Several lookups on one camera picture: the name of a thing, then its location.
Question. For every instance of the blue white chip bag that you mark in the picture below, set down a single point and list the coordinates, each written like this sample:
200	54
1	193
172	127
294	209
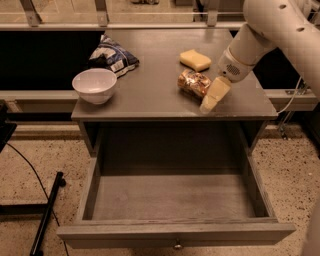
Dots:
112	56

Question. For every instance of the black object at left edge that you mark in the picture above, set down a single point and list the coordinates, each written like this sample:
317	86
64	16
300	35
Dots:
6	129

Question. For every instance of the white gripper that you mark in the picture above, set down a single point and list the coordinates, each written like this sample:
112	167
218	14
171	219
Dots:
232	67

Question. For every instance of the white ceramic bowl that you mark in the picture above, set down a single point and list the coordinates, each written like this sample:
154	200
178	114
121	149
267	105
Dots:
96	85

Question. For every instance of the black metal stand leg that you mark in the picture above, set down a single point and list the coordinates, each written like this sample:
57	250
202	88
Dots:
48	211

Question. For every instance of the open grey top drawer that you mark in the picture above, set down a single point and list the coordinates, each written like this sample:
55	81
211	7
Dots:
220	207

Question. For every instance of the yellow sponge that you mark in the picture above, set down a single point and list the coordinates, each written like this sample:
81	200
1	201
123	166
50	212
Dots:
195	60

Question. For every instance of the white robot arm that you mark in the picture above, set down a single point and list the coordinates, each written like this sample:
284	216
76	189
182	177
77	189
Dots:
269	24

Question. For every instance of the grey wooden cabinet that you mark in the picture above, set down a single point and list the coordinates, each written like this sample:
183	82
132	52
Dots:
150	125

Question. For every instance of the metal railing frame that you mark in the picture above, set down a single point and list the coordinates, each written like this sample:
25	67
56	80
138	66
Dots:
100	15

